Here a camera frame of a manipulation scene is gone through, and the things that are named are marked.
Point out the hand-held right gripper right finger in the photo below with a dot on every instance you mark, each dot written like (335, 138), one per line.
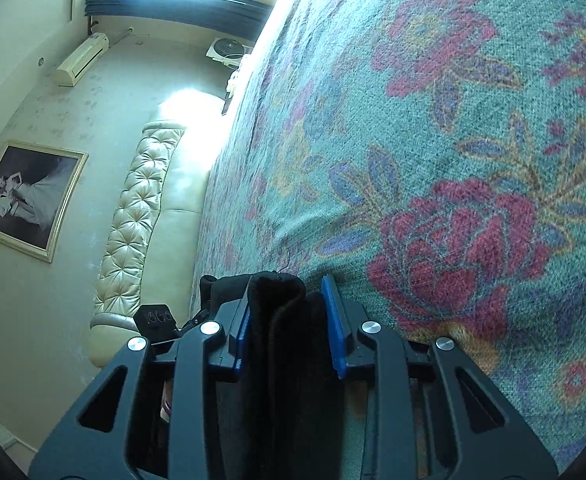
(332, 330)

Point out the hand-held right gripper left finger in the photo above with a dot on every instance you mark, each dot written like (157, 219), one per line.
(243, 332)

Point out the black pants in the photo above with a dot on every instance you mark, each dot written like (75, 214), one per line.
(288, 385)

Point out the cream tufted leather headboard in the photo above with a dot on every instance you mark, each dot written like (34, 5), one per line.
(133, 220)

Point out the floral woven blanket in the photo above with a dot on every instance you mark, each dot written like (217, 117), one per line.
(423, 160)

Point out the dark flat device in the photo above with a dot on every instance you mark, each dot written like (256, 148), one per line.
(227, 104)

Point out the white box with dark disc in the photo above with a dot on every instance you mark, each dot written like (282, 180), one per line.
(228, 50)

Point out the dark pleated curtain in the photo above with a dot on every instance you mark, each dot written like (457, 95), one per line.
(173, 2)

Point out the gold framed wall photo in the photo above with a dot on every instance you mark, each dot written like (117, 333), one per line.
(23, 200)

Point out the white wall air conditioner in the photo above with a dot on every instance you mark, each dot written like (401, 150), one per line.
(80, 60)

